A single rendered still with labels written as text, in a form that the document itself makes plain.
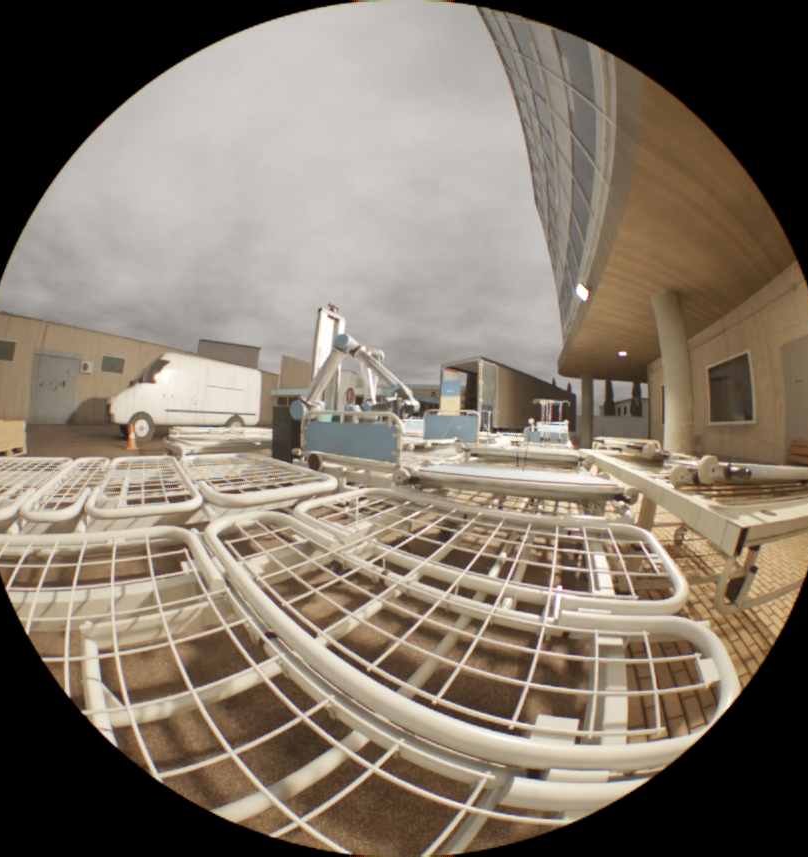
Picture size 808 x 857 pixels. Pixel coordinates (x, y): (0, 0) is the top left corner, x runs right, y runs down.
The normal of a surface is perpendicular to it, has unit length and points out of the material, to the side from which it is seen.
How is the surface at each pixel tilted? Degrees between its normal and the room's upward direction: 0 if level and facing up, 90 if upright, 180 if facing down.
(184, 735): 0
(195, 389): 88
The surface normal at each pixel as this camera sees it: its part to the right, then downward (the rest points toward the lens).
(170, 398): 0.94, 0.02
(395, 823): 0.05, -1.00
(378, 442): -0.46, -0.01
